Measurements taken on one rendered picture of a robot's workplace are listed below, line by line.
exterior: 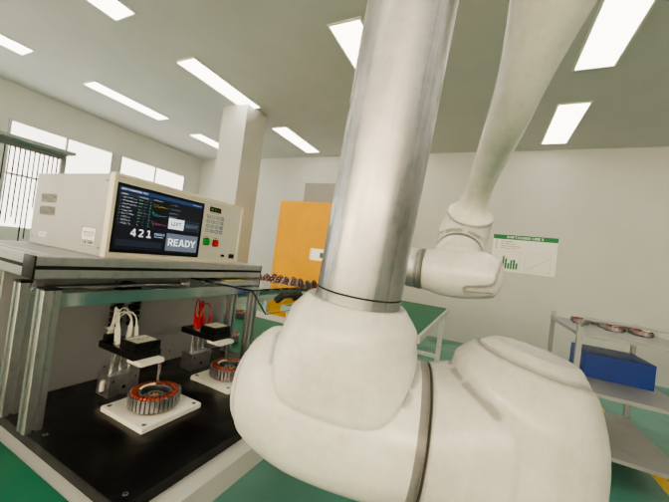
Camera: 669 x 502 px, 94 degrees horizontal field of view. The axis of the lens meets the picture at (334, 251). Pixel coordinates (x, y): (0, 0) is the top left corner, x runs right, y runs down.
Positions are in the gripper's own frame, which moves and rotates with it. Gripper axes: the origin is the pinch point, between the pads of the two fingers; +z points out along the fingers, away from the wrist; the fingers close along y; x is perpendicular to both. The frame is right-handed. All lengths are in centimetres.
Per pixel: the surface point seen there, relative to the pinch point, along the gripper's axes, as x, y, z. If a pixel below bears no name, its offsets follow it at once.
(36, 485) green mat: -43, -44, 24
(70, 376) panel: -39, -27, 54
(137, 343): -26.4, -23.5, 34.2
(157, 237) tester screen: -0.9, -16.7, 41.9
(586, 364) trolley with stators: -57, 221, -112
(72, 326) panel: -26, -28, 54
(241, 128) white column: 169, 277, 312
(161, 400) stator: -37.1, -23.1, 23.7
